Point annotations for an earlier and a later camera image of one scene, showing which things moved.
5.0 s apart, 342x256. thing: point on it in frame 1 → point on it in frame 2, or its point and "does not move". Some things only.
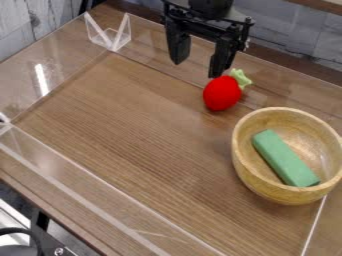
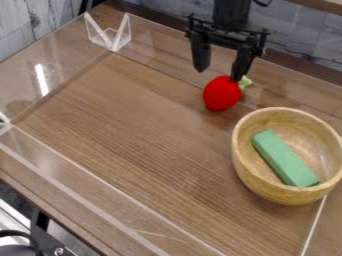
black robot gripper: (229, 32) → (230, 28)
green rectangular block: (285, 159) does not move
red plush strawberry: (222, 90) does not move
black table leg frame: (49, 245) does not move
